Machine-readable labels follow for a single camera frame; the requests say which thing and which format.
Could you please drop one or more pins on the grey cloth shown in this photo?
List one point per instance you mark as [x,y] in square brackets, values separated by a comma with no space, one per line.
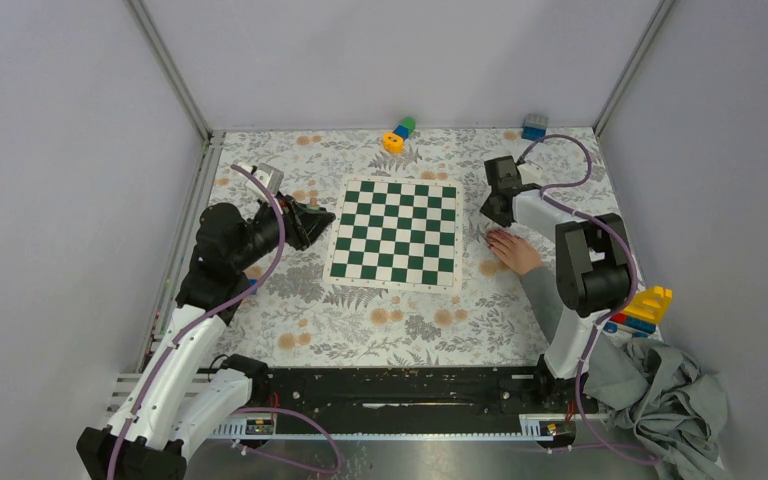
[662,395]

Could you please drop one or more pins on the orange round toy brick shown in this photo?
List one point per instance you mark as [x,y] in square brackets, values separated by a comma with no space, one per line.
[392,143]

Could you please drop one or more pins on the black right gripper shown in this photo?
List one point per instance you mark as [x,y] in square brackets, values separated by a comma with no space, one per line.
[487,211]

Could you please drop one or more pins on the red blue toy brick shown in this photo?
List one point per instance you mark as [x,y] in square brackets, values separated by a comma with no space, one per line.
[633,325]

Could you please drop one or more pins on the floral tablecloth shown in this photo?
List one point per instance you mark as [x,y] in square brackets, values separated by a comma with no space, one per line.
[297,319]

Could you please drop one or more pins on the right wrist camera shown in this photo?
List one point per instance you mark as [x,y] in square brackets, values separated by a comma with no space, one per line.
[531,176]

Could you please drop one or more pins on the blue green toy block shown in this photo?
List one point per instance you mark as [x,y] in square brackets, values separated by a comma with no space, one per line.
[405,127]

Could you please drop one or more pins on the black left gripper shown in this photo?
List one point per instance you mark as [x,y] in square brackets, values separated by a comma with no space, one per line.
[303,226]

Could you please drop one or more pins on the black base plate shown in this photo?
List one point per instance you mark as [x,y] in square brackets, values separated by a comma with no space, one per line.
[407,403]

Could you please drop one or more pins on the blue grey toy brick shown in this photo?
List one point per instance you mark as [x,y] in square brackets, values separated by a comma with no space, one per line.
[534,126]

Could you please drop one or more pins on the person's hand painted nails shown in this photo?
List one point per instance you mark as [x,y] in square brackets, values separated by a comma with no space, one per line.
[513,251]

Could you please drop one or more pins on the yellow toy piece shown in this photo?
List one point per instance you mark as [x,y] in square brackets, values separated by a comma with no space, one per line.
[650,305]

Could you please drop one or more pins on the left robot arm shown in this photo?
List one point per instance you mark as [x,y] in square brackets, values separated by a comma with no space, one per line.
[155,431]

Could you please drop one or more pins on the grey sleeved forearm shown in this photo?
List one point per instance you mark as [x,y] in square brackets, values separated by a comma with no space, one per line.
[540,289]

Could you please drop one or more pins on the aluminium frame rail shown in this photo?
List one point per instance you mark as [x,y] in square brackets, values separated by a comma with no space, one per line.
[196,199]

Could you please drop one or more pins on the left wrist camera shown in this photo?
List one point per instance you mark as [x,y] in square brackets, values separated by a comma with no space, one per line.
[270,178]

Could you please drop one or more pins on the green white chessboard mat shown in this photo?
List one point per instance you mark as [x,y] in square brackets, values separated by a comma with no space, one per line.
[397,234]

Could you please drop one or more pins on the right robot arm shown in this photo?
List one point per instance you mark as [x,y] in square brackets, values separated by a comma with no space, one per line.
[593,276]

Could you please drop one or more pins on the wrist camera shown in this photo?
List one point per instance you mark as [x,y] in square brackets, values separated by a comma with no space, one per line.
[531,176]
[270,178]

